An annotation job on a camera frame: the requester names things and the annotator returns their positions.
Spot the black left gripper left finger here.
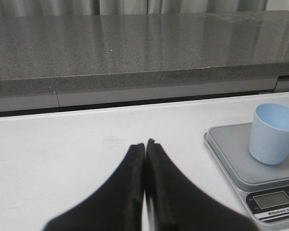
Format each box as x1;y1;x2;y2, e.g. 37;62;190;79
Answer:
44;143;145;231

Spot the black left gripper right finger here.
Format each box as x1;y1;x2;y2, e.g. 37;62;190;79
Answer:
145;139;258;231

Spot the light blue plastic cup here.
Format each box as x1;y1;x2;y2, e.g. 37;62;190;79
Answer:
249;103;289;165

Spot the grey stone counter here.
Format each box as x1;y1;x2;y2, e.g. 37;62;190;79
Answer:
0;11;289;112

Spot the grey curtain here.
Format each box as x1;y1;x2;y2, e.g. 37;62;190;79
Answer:
0;0;289;17

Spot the silver digital kitchen scale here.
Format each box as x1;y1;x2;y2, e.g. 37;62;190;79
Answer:
204;123;289;231

